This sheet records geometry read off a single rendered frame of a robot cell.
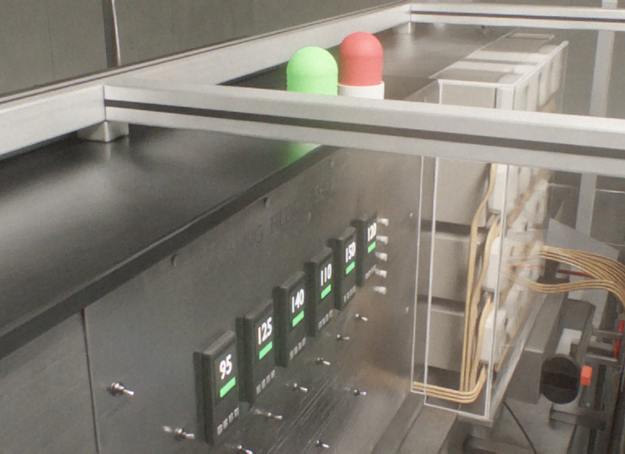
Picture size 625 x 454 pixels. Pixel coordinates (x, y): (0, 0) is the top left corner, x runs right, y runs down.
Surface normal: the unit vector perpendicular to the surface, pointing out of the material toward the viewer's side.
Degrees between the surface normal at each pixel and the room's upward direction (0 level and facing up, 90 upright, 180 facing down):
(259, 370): 90
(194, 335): 90
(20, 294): 0
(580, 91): 90
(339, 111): 90
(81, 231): 0
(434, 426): 0
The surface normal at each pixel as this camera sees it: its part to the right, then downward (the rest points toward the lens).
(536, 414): 0.00, -0.94
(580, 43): -0.40, 0.31
